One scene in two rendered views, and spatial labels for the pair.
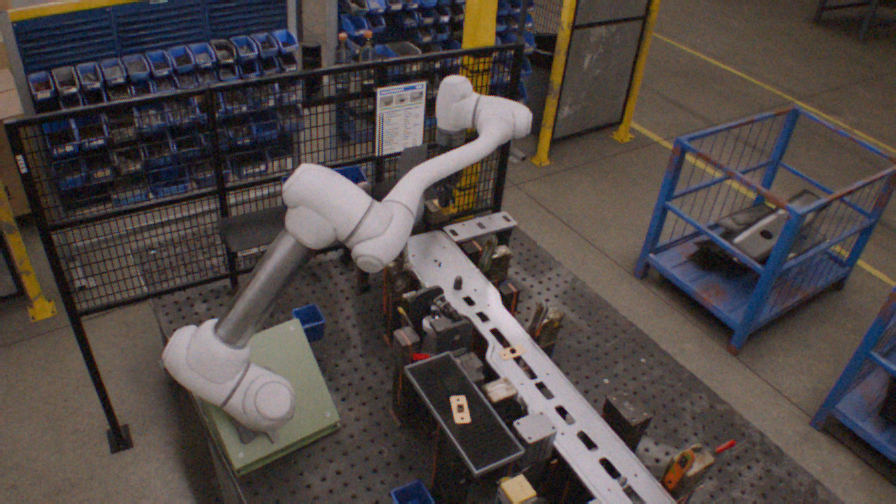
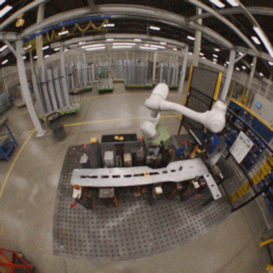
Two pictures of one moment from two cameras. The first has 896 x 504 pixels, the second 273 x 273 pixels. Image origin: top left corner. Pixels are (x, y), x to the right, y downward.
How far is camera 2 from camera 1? 1.88 m
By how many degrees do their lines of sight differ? 83
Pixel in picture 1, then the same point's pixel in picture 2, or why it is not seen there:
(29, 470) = not seen: hidden behind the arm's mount
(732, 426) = (108, 255)
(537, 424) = (109, 155)
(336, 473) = not seen: hidden behind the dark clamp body
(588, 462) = (98, 173)
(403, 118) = (241, 148)
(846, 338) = not seen: outside the picture
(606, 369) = (150, 228)
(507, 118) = (208, 114)
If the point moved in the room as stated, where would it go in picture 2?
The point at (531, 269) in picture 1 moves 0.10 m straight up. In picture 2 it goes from (206, 219) to (210, 216)
